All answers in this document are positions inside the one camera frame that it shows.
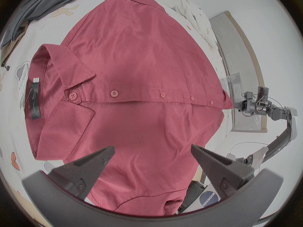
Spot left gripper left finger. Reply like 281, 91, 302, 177
50, 146, 116, 198

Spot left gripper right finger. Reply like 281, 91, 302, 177
190, 144, 255, 199

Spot red shirt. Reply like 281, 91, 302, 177
18, 0, 234, 216

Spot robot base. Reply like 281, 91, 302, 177
176, 167, 224, 216

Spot clear plastic box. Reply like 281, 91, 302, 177
219, 72, 269, 133

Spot bed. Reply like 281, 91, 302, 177
0, 0, 269, 205

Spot white printed quilt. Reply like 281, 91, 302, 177
151, 0, 228, 80

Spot brown garment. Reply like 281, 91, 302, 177
0, 25, 27, 71

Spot grey garment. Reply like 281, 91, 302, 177
0, 0, 91, 50

